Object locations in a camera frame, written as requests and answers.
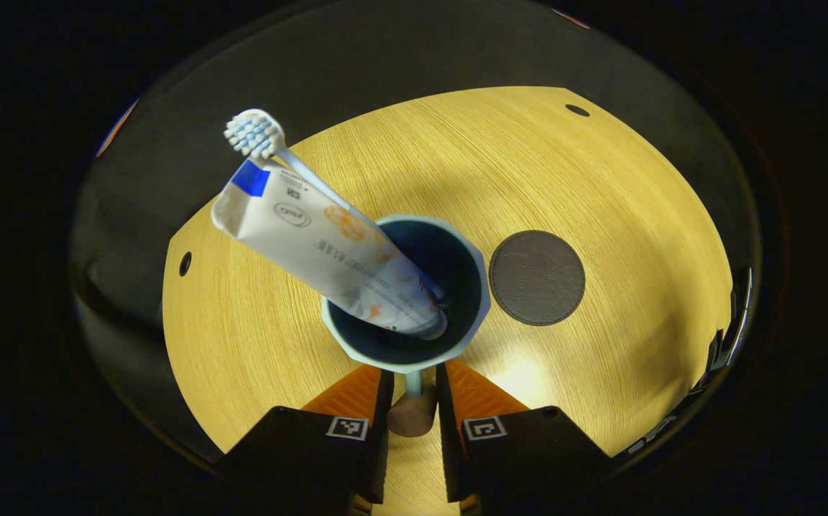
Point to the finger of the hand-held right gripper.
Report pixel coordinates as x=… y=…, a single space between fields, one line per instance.
x=725 y=337
x=672 y=423

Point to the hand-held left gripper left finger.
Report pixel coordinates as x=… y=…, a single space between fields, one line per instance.
x=382 y=459

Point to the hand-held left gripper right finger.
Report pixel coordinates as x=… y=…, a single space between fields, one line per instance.
x=450 y=459

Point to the white toothpaste tube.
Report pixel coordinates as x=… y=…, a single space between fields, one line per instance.
x=314 y=244

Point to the white and blue toothbrush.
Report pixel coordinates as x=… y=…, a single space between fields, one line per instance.
x=253 y=132

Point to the round dark brown coaster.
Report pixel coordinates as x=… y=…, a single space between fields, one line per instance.
x=537 y=278

